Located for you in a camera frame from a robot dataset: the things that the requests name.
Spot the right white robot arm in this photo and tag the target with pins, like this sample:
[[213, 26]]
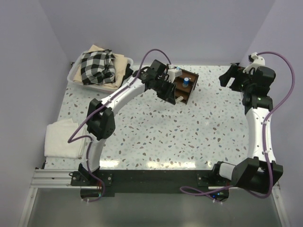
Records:
[[259, 171]]

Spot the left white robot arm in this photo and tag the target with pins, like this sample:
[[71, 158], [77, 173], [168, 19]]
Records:
[[101, 114]]

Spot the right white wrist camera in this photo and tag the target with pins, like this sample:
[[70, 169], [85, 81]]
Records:
[[255, 62]]

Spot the blue grey glue stick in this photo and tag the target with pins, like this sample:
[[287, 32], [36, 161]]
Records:
[[186, 81]]

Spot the black white checkered cloth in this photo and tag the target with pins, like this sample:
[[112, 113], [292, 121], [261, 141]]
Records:
[[97, 68]]

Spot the beige eraser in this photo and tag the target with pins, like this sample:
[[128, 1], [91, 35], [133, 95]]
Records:
[[179, 99]]

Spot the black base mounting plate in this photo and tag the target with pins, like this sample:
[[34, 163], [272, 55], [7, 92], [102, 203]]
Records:
[[144, 181]]

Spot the white plastic laundry basket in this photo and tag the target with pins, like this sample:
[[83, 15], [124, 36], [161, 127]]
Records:
[[73, 72]]

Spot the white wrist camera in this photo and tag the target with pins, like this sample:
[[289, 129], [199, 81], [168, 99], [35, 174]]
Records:
[[255, 62], [174, 73]]

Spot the beige folded cloth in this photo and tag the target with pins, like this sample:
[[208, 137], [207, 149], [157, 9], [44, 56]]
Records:
[[120, 64]]

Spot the brown wooden desk organizer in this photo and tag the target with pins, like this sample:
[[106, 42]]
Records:
[[181, 89]]

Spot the white folded towel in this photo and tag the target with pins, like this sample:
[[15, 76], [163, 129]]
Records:
[[56, 140]]

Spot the black folded cloth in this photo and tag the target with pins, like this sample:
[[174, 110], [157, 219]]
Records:
[[128, 73]]

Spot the aluminium frame rail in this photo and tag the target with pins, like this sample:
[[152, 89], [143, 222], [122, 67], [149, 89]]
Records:
[[47, 178]]

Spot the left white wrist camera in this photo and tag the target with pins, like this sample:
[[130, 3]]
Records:
[[174, 73]]

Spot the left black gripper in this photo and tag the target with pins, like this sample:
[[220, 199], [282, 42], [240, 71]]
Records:
[[171, 96]]

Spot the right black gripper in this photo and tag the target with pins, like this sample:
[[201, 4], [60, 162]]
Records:
[[224, 79]]

